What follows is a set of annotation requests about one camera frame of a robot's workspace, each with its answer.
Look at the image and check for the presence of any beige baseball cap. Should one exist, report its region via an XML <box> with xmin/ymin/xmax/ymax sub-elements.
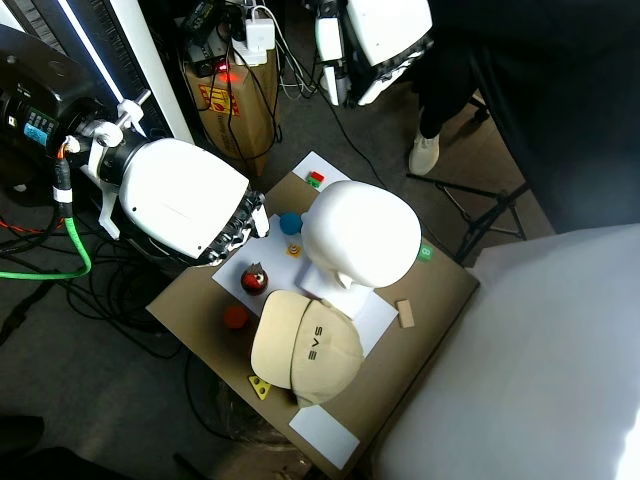
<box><xmin>249</xmin><ymin>288</ymin><xmax>365</xmax><ymax>409</ymax></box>

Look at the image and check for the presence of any brown cardboard box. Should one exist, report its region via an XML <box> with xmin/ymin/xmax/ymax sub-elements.
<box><xmin>183</xmin><ymin>49</ymin><xmax>280</xmax><ymax>177</ymax></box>

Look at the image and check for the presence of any red toy bird figure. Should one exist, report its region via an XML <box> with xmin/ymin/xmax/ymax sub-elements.
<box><xmin>240</xmin><ymin>262</ymin><xmax>270</xmax><ymax>296</ymax></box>

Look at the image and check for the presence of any large white paper sheet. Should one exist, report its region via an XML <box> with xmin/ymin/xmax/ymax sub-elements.
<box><xmin>212</xmin><ymin>213</ymin><xmax>400</xmax><ymax>359</ymax></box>

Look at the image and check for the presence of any blue toy ball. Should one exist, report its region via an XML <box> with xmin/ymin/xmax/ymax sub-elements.
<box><xmin>278</xmin><ymin>211</ymin><xmax>305</xmax><ymax>236</ymax></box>

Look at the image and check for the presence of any orange hexagon block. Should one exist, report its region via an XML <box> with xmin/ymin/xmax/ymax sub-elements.
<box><xmin>223</xmin><ymin>304</ymin><xmax>250</xmax><ymax>330</ymax></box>

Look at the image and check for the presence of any black device with red light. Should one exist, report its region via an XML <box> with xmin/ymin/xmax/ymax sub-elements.
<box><xmin>187</xmin><ymin>42</ymin><xmax>231</xmax><ymax>79</ymax></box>

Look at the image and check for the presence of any white paper under toy brick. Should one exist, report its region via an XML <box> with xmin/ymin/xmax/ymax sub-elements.
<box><xmin>292</xmin><ymin>151</ymin><xmax>353</xmax><ymax>190</ymax></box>

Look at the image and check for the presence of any white black equipment pillar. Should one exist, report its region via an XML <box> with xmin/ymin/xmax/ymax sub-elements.
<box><xmin>0</xmin><ymin>0</ymin><xmax>196</xmax><ymax>147</ymax></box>

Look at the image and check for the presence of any white power strip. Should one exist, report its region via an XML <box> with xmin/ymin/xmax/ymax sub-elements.
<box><xmin>231</xmin><ymin>39</ymin><xmax>269</xmax><ymax>67</ymax></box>

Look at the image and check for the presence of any white power adapter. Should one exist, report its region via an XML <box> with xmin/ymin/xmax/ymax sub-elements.
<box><xmin>244</xmin><ymin>18</ymin><xmax>277</xmax><ymax>53</ymax></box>

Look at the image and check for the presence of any white mannequin head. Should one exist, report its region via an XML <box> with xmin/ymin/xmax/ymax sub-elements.
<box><xmin>298</xmin><ymin>179</ymin><xmax>424</xmax><ymax>320</ymax></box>

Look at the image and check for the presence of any yellow cheese wedge toy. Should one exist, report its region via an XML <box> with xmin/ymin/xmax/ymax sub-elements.
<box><xmin>248</xmin><ymin>374</ymin><xmax>274</xmax><ymax>401</ymax></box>

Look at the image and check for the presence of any plain wooden block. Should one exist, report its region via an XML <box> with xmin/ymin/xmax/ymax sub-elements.
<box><xmin>395</xmin><ymin>299</ymin><xmax>416</xmax><ymax>330</ymax></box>

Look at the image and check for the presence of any small white paper sheet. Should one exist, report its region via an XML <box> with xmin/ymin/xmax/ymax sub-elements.
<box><xmin>288</xmin><ymin>404</ymin><xmax>361</xmax><ymax>471</ymax></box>

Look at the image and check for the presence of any black tripod stand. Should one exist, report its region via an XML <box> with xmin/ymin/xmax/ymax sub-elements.
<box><xmin>407</xmin><ymin>172</ymin><xmax>531</xmax><ymax>266</ymax></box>

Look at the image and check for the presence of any black backdrop cloth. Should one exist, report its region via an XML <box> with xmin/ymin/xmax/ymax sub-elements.
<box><xmin>432</xmin><ymin>0</ymin><xmax>640</xmax><ymax>236</ymax></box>

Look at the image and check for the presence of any green cable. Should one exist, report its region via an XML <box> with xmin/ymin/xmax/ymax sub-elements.
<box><xmin>0</xmin><ymin>214</ymin><xmax>94</xmax><ymax>281</ymax></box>

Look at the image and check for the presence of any red braided cable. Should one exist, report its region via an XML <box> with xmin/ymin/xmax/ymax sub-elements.
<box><xmin>0</xmin><ymin>219</ymin><xmax>52</xmax><ymax>234</ymax></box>

